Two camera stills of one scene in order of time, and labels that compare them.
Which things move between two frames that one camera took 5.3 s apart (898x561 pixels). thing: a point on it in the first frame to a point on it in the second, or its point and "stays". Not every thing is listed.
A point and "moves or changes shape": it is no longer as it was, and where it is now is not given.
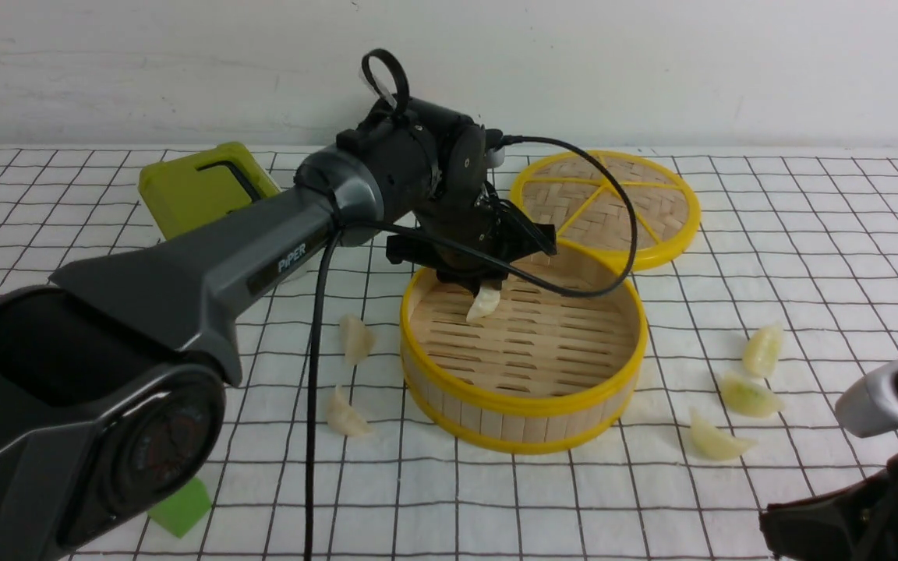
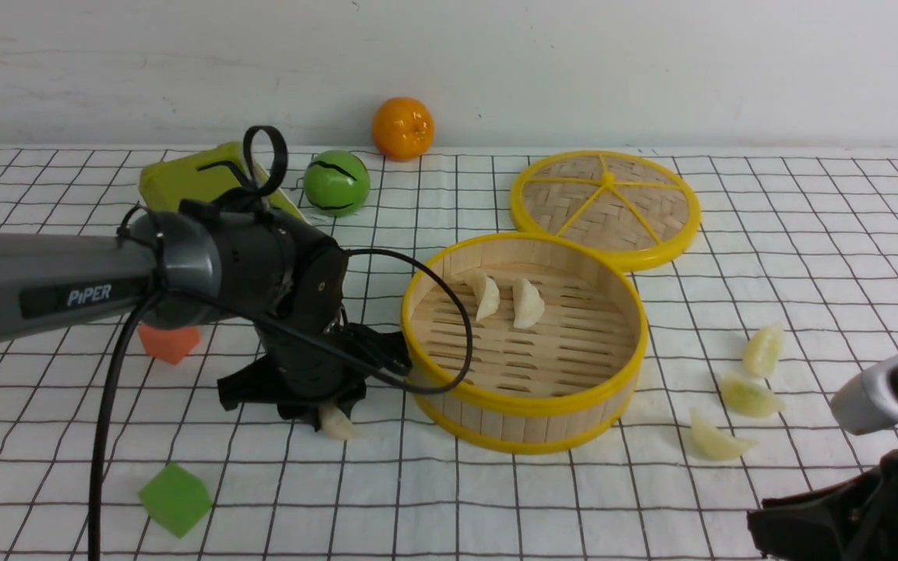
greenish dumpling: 747,399 stays
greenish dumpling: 761,351 stays
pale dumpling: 483,305 stays
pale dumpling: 713,443 stays
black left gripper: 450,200 to 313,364
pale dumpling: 357,339 moves or changes shape
